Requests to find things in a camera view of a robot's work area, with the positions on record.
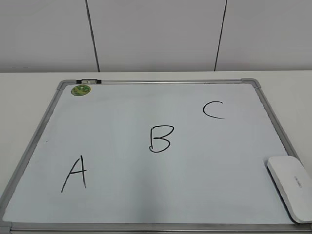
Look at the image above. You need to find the white rectangular board eraser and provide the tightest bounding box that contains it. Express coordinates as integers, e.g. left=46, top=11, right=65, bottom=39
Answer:
left=267, top=156, right=312, bottom=224

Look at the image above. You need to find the black hanging clip on frame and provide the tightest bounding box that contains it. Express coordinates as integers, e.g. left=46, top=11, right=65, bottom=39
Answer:
left=76, top=79, right=102, bottom=84

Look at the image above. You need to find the white board with grey frame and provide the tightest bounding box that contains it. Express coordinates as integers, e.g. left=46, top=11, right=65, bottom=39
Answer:
left=0, top=78, right=312, bottom=234

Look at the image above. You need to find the round green magnet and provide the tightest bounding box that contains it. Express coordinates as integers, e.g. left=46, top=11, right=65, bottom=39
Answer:
left=71, top=84, right=91, bottom=97

